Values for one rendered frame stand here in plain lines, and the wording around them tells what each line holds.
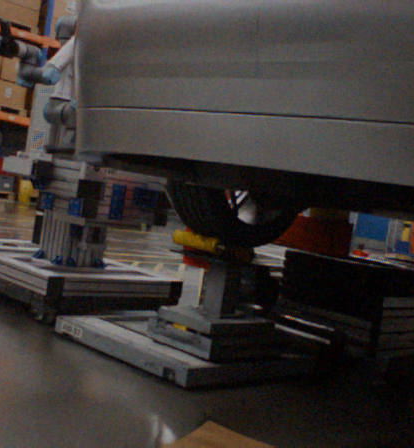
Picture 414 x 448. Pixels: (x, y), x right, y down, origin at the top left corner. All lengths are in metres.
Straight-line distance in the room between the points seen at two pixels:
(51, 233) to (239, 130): 2.38
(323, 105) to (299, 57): 0.11
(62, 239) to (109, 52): 1.96
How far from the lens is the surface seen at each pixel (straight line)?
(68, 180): 3.59
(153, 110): 1.95
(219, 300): 3.04
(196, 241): 3.00
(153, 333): 3.07
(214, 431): 2.30
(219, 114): 1.77
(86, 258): 3.96
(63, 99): 3.72
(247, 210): 3.22
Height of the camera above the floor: 0.72
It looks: 3 degrees down
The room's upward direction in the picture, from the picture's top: 9 degrees clockwise
